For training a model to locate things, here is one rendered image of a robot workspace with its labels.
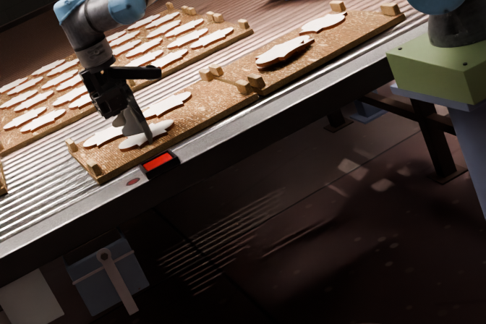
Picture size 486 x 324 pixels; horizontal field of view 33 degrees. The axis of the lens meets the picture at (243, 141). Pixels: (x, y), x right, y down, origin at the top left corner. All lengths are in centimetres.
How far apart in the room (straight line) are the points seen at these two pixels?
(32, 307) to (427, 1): 99
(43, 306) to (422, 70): 90
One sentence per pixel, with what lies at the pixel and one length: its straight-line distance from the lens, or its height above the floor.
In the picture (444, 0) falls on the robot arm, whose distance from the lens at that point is 151.
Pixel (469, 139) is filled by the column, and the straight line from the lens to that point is 175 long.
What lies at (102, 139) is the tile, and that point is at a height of 95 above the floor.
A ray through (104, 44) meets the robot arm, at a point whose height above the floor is 118.
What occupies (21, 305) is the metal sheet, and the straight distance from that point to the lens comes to 178.
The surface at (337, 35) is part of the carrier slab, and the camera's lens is 208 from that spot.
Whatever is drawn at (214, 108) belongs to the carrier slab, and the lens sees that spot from 191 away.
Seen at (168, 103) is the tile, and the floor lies 95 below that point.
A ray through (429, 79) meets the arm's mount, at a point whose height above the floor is 91.
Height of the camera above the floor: 146
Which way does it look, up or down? 19 degrees down
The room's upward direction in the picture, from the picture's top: 24 degrees counter-clockwise
